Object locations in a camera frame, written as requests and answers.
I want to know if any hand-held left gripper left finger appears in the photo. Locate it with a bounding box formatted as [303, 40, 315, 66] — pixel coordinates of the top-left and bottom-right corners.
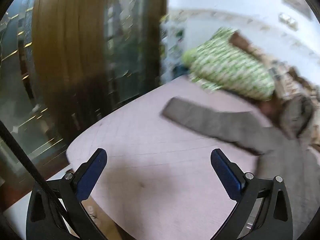
[26, 148, 108, 240]

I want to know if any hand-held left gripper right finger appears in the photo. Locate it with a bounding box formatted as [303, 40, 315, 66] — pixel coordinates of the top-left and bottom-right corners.
[210, 148, 293, 240]

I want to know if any grey quilted jacket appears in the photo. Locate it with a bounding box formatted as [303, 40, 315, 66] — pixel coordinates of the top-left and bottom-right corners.
[161, 97, 320, 240]

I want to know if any cardboard box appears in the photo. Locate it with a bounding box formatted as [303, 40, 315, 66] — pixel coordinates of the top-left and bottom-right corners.
[82, 197, 123, 240]

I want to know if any mauve pillow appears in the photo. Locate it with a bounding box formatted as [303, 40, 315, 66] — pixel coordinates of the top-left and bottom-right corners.
[259, 100, 282, 123]

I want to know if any green checked pillow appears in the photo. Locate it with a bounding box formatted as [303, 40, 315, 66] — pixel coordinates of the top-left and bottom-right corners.
[181, 27, 275, 102]

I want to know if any beige leaf-print blanket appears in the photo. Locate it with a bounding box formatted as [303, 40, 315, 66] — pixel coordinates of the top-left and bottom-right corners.
[230, 31, 320, 153]

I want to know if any brown curtain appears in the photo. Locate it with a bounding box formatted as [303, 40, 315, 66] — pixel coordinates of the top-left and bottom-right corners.
[32, 0, 112, 140]

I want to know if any black cable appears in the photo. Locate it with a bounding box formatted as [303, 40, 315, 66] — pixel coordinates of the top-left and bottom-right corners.
[0, 120, 75, 234]

